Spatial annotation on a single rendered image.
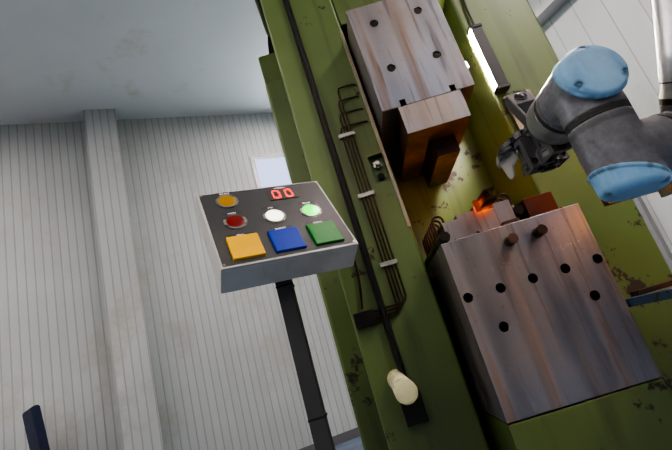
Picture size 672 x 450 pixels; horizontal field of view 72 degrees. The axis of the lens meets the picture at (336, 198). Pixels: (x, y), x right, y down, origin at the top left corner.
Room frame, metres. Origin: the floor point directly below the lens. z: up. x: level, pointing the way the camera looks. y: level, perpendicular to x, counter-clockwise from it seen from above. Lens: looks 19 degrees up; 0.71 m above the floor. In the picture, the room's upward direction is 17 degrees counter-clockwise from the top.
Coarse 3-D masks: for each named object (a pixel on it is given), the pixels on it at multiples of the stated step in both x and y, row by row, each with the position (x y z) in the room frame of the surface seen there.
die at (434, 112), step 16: (448, 96) 1.28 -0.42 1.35; (400, 112) 1.28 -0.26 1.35; (416, 112) 1.28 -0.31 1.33; (432, 112) 1.28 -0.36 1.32; (448, 112) 1.28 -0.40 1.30; (464, 112) 1.28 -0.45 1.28; (400, 128) 1.35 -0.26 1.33; (416, 128) 1.28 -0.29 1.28; (432, 128) 1.29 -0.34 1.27; (448, 128) 1.33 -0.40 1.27; (464, 128) 1.36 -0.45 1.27; (400, 144) 1.44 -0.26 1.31; (416, 144) 1.37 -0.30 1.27; (400, 160) 1.54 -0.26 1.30; (416, 160) 1.52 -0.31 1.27; (400, 176) 1.66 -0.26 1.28; (416, 176) 1.68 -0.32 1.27
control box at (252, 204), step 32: (224, 192) 1.13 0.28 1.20; (256, 192) 1.16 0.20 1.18; (320, 192) 1.22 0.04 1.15; (224, 224) 1.06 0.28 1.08; (256, 224) 1.08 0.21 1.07; (288, 224) 1.11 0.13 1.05; (224, 256) 1.00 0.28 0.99; (288, 256) 1.04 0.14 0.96; (320, 256) 1.09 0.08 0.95; (352, 256) 1.15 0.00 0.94; (224, 288) 1.03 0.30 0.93
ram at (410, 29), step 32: (384, 0) 1.28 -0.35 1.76; (416, 0) 1.28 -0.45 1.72; (352, 32) 1.29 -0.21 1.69; (384, 32) 1.28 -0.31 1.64; (416, 32) 1.28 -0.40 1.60; (448, 32) 1.28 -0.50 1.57; (384, 64) 1.28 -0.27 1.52; (416, 64) 1.28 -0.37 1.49; (448, 64) 1.28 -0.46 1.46; (384, 96) 1.28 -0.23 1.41; (416, 96) 1.28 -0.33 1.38; (384, 128) 1.39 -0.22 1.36
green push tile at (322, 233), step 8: (312, 224) 1.12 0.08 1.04; (320, 224) 1.12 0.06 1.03; (328, 224) 1.13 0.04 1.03; (312, 232) 1.10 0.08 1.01; (320, 232) 1.10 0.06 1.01; (328, 232) 1.11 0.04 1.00; (336, 232) 1.12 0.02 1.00; (320, 240) 1.09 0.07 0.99; (328, 240) 1.09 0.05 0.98; (336, 240) 1.10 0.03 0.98
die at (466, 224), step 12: (492, 204) 1.28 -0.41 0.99; (504, 204) 1.28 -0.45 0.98; (456, 216) 1.28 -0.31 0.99; (468, 216) 1.28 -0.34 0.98; (480, 216) 1.28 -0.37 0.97; (492, 216) 1.28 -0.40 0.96; (504, 216) 1.28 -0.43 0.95; (444, 228) 1.28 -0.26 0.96; (456, 228) 1.28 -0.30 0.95; (468, 228) 1.28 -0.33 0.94; (480, 228) 1.28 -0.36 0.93; (492, 228) 1.28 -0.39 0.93
